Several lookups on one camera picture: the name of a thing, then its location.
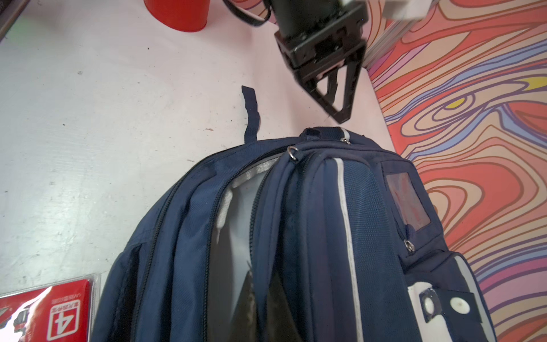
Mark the navy blue backpack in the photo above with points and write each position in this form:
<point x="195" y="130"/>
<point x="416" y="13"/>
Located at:
<point x="348" y="227"/>

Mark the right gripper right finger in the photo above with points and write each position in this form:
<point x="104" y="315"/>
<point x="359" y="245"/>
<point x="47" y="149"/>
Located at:
<point x="280" y="325"/>

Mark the red packet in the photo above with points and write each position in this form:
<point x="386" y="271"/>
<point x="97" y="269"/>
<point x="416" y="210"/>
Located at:
<point x="59" y="311"/>

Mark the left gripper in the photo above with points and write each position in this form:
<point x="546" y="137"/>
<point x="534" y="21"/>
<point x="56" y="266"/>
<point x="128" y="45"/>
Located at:
<point x="314" y="37"/>

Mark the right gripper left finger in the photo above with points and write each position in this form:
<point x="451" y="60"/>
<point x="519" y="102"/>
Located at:
<point x="244" y="324"/>

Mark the red cup with markers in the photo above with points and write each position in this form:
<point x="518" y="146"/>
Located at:
<point x="181" y="15"/>

